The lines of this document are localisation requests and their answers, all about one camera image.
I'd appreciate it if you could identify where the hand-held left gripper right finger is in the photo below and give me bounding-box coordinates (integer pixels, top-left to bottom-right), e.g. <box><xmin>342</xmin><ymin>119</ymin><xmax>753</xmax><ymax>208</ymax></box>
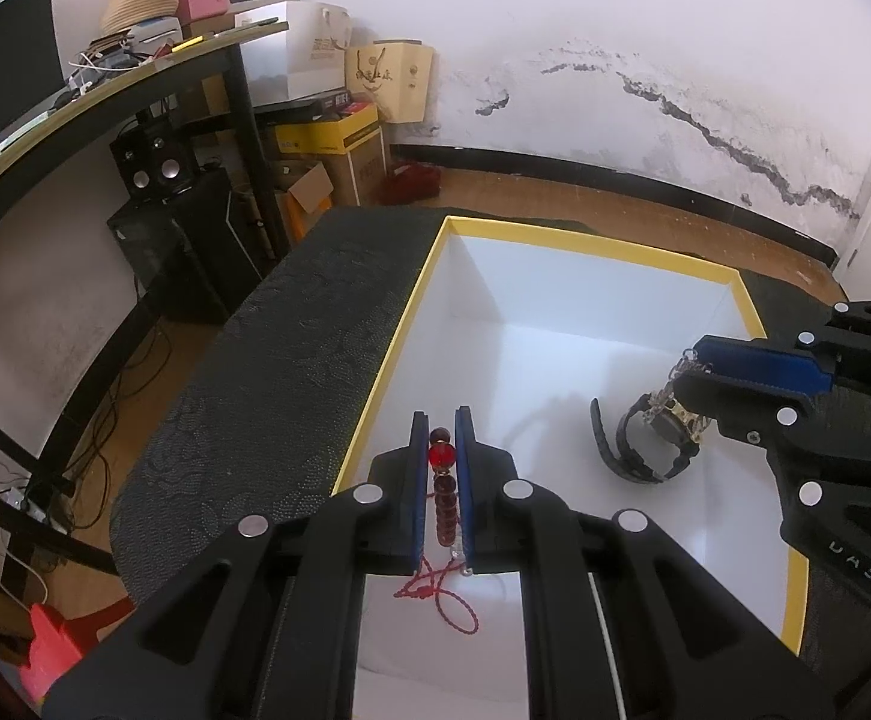
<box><xmin>454</xmin><ymin>405</ymin><xmax>837</xmax><ymax>720</ymax></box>

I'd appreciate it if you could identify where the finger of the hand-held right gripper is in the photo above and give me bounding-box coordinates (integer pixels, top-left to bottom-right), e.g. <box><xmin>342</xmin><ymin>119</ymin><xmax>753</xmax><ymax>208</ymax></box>
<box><xmin>686</xmin><ymin>300</ymin><xmax>871</xmax><ymax>398</ymax></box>
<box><xmin>674</xmin><ymin>369</ymin><xmax>871</xmax><ymax>527</ymax></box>

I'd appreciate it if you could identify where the dark red cloth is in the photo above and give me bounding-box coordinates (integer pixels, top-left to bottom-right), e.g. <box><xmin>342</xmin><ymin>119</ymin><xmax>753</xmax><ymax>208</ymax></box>
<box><xmin>374</xmin><ymin>164</ymin><xmax>443</xmax><ymax>206</ymax></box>

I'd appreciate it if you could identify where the white gift bag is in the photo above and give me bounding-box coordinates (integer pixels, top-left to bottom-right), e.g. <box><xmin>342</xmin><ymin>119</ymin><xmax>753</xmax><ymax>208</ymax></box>
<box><xmin>235</xmin><ymin>1</ymin><xmax>354</xmax><ymax>107</ymax></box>

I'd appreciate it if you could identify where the red bead bracelet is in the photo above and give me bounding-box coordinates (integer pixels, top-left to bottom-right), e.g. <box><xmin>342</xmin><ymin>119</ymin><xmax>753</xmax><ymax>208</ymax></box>
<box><xmin>425</xmin><ymin>425</ymin><xmax>463</xmax><ymax>551</ymax></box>

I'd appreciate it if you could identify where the white desktop device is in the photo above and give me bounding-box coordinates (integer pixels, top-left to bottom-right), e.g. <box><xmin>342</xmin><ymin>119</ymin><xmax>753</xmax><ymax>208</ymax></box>
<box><xmin>115</xmin><ymin>14</ymin><xmax>185</xmax><ymax>50</ymax></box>

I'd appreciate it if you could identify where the open flap cardboard box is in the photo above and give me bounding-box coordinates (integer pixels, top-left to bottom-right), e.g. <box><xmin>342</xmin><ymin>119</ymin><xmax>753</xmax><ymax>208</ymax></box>
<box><xmin>273</xmin><ymin>160</ymin><xmax>336</xmax><ymax>245</ymax></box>

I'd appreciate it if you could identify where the black speaker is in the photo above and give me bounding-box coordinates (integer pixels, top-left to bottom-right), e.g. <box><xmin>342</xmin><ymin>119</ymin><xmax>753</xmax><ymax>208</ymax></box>
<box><xmin>110</xmin><ymin>118</ymin><xmax>200</xmax><ymax>204</ymax></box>

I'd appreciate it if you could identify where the beige gift bag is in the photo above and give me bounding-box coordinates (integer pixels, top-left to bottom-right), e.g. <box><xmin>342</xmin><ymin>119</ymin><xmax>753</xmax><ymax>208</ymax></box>
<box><xmin>344</xmin><ymin>40</ymin><xmax>437</xmax><ymax>125</ymax></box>

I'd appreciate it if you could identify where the red cord silver lock pendant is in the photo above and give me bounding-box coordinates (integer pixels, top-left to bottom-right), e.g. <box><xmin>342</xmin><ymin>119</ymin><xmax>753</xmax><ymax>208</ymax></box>
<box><xmin>393</xmin><ymin>540</ymin><xmax>480</xmax><ymax>635</ymax></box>

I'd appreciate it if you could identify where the black flat box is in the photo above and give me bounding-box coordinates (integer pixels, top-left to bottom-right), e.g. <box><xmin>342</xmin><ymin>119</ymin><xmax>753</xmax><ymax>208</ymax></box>
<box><xmin>254</xmin><ymin>93</ymin><xmax>354</xmax><ymax>125</ymax></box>

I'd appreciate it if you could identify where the silver chain necklace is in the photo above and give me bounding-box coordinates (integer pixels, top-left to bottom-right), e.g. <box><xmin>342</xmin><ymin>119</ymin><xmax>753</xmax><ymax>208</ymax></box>
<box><xmin>649</xmin><ymin>349</ymin><xmax>710</xmax><ymax>421</ymax></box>

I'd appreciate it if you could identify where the black wrist watch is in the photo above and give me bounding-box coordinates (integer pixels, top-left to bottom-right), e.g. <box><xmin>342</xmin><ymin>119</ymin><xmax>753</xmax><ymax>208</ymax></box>
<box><xmin>589</xmin><ymin>386</ymin><xmax>707</xmax><ymax>485</ymax></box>

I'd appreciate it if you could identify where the brown cardboard box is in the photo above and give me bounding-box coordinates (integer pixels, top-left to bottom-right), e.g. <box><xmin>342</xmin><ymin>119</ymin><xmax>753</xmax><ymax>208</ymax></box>
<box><xmin>330</xmin><ymin>129</ymin><xmax>390</xmax><ymax>209</ymax></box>

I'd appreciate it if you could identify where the yellow carton black stripe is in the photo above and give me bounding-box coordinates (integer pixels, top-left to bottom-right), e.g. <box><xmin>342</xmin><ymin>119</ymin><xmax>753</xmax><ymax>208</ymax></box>
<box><xmin>275</xmin><ymin>103</ymin><xmax>386</xmax><ymax>159</ymax></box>

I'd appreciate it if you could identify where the straw hat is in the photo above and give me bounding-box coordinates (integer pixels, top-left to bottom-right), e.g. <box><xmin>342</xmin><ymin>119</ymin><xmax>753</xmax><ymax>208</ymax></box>
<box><xmin>99</xmin><ymin>0</ymin><xmax>182</xmax><ymax>35</ymax></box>

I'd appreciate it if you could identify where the black floral tablecloth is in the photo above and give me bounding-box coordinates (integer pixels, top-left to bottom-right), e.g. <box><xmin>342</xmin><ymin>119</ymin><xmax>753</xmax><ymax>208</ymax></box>
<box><xmin>109</xmin><ymin>204</ymin><xmax>871</xmax><ymax>691</ymax></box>

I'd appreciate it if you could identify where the yellow box white inside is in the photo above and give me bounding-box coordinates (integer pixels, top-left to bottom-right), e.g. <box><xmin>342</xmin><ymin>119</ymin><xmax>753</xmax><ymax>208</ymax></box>
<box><xmin>330</xmin><ymin>214</ymin><xmax>812</xmax><ymax>720</ymax></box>

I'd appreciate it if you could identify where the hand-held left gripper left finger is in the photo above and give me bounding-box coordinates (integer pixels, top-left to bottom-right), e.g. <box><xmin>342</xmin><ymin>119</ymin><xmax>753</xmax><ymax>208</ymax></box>
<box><xmin>41</xmin><ymin>411</ymin><xmax>436</xmax><ymax>720</ymax></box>

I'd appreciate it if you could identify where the red plastic stool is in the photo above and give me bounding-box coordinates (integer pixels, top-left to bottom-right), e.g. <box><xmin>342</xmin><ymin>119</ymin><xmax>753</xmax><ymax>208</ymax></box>
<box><xmin>18</xmin><ymin>599</ymin><xmax>103</xmax><ymax>714</ymax></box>

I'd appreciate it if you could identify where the black curved desk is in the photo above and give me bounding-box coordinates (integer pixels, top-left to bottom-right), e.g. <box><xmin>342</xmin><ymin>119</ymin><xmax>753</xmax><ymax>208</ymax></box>
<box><xmin>0</xmin><ymin>19</ymin><xmax>292</xmax><ymax>575</ymax></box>

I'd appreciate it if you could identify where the white power strip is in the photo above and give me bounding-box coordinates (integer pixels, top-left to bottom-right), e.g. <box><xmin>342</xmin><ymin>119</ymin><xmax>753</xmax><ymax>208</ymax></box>
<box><xmin>0</xmin><ymin>487</ymin><xmax>69</xmax><ymax>534</ymax></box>

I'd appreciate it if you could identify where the black tower cabinet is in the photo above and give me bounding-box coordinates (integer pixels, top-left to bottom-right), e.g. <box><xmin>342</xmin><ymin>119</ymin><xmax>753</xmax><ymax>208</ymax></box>
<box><xmin>106</xmin><ymin>165</ymin><xmax>272</xmax><ymax>324</ymax></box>

